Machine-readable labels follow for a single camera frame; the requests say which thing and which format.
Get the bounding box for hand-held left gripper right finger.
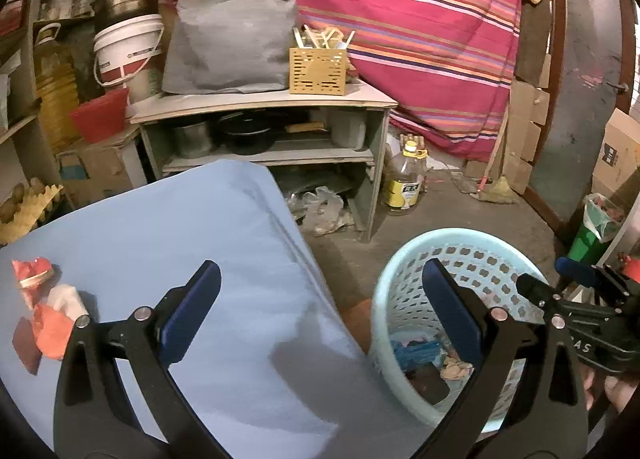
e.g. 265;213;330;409
422;259;591;459

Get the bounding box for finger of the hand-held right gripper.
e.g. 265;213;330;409
516;273;566;325
554;256;631;301

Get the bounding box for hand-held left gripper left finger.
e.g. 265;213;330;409
52;260;236;459

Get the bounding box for blue plastic bag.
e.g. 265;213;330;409
392;339;443;372

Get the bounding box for light blue plastic basket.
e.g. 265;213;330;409
371;228;551;435

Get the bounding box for person's right hand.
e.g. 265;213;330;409
582;366;640;415

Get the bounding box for green bin with bag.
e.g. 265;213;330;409
567;193;626;265

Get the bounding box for blue tablecloth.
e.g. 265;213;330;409
0;159;436;459

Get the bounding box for straw broom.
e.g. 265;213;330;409
470;129;516;204

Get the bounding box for printed cardboard box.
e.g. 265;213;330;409
592;109;640;200

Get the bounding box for white crumpled tissue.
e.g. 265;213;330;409
47;285;88;322

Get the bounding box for oil bottle with yellow cap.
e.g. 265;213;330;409
382;139;428;216

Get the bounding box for orange wrapper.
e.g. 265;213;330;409
32;301;76;362

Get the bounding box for clear plastic bags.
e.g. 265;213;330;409
290;186;356;237

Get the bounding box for small steel pot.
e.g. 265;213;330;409
172;121;217;160

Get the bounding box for dark red cardboard piece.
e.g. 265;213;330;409
12;316;43;376

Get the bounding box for grey door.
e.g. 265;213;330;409
530;0;626;235

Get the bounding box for black pan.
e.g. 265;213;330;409
217;111;278;156

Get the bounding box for yellow egg tray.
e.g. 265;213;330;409
0;184;65;245

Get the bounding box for grey plastic container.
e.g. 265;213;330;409
330;109;368;150

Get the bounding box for small wooden cabinet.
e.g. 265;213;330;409
129;81;399;243

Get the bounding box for red plastic bowl basket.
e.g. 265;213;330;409
69;87;130;144

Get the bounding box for large yellow oil jug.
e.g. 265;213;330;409
34;23;81;152

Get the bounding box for grey fabric cover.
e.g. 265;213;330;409
161;0;300;96

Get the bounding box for yellow perforated utensil holder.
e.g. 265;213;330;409
288;48;349;96

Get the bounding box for white plastic bucket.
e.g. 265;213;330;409
93;14;165;90

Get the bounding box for wooden shelf unit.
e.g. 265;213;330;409
0;0;151;194

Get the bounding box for bundle of chopsticks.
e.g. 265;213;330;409
292;25;356;52

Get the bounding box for red striped cloth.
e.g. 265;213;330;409
152;0;523;162

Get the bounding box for cardboard wall panels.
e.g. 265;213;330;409
502;0;558;194

